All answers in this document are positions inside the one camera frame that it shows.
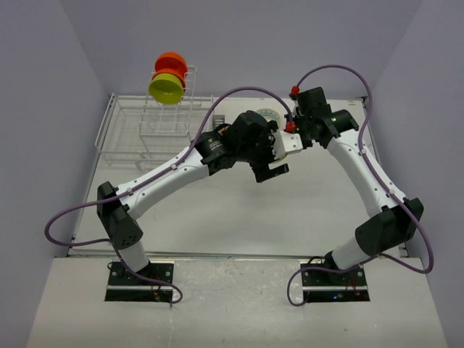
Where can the blue sun patterned bowl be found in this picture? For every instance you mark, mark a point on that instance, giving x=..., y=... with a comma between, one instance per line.
x=269, y=114

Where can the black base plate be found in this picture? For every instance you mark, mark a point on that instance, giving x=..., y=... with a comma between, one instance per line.
x=321, y=287
x=122, y=286

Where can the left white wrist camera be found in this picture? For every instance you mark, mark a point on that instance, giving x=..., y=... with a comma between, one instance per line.
x=289, y=143

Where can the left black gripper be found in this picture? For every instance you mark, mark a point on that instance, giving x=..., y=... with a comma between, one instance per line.
x=264, y=172

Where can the orange bowl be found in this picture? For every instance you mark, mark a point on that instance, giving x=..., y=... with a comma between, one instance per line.
x=171, y=72
x=171, y=60

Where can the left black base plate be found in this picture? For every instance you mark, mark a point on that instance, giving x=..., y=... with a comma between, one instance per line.
x=122, y=286

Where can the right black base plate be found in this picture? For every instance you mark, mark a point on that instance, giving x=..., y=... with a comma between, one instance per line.
x=321, y=287

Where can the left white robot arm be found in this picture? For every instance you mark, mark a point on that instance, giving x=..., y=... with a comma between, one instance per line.
x=250, y=139

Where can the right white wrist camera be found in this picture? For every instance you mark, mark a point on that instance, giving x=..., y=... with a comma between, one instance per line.
x=293, y=96

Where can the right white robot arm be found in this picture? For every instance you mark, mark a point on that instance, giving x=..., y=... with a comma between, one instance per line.
x=391, y=215

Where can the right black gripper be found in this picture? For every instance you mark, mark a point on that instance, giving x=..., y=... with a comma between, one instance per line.
x=301, y=117

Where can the grey cutlery holder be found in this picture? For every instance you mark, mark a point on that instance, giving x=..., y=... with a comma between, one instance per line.
x=217, y=121

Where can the white wire dish rack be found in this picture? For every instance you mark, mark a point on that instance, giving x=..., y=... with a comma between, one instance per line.
x=137, y=132

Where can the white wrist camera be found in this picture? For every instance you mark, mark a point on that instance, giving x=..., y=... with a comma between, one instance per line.
x=289, y=143
x=293, y=96

